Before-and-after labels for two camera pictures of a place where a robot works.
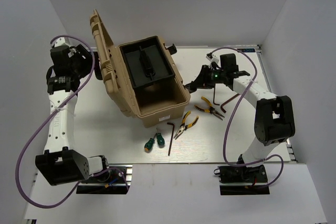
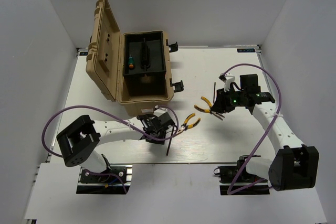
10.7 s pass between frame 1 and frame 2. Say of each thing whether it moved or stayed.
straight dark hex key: stayed
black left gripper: moved
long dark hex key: stayed
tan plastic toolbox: moved
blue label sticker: stayed
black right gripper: moved
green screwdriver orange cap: moved
